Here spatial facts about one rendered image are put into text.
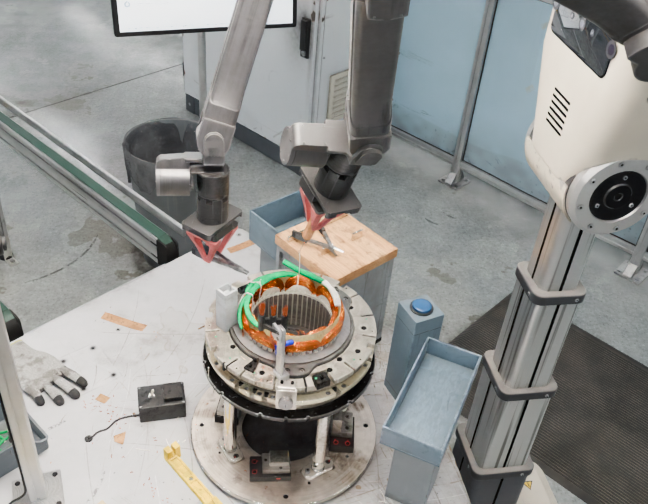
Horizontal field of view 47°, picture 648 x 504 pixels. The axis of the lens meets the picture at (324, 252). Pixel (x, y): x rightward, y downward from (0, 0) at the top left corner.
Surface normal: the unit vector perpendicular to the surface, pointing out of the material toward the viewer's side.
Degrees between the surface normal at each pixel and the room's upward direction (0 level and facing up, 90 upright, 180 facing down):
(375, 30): 124
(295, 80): 90
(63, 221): 0
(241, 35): 72
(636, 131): 109
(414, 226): 0
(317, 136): 35
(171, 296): 0
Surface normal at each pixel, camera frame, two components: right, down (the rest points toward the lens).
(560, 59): -0.98, 0.04
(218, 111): 0.13, 0.34
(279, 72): -0.69, 0.40
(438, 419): 0.07, -0.79
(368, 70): 0.04, 0.95
